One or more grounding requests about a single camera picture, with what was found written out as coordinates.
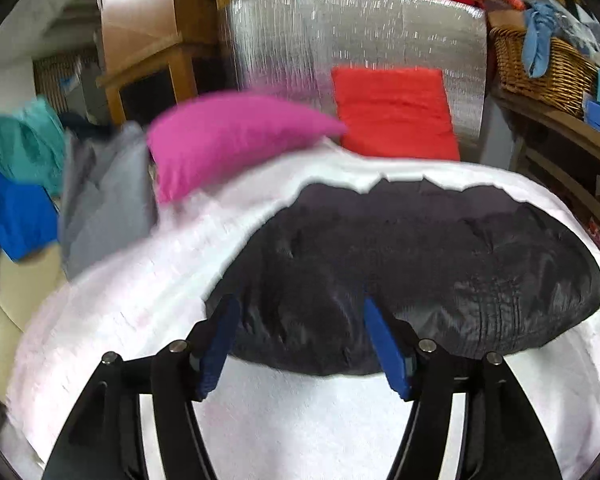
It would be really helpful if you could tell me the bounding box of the magenta pillow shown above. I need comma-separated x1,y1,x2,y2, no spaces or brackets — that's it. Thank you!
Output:
147,91,348,204

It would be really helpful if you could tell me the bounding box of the wooden cabinet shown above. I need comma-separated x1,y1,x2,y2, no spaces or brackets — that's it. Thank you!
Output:
96,0,286,126

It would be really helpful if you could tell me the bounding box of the wicker basket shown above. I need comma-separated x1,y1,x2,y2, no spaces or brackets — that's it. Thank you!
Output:
489,27,598,118

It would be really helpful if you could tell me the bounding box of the black puffer jacket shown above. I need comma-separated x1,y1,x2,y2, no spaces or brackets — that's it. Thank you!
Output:
205,177,600,377

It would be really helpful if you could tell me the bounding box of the cream sofa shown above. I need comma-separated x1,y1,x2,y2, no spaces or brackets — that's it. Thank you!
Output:
0,245,66,336

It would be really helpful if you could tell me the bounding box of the grey jacket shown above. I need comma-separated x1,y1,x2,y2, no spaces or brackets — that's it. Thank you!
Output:
60,122,160,281

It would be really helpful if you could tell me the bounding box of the wooden shelf unit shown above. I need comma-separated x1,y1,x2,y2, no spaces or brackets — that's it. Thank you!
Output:
490,85,600,241

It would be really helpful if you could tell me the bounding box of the blue jacket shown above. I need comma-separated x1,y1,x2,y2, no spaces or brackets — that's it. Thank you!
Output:
0,152,61,291

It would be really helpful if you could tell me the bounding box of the light blue cloth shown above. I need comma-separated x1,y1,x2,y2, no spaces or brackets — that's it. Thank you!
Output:
522,1,563,78

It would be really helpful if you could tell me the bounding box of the white fleece blanket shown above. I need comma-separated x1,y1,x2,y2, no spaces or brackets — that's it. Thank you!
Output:
5,142,600,480

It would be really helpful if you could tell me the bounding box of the teal jacket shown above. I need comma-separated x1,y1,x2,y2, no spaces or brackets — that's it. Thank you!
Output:
0,97,68,196

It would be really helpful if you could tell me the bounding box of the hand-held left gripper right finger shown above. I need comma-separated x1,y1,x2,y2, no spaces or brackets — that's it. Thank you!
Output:
363,297,563,480

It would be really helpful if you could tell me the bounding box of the silver foil mat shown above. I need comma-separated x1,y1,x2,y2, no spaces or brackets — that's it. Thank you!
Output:
219,0,488,161

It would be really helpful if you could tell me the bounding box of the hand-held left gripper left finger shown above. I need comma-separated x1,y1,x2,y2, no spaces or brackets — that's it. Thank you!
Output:
42,294,242,480

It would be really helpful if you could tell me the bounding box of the red pillow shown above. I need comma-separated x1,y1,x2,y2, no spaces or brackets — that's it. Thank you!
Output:
331,66,461,161

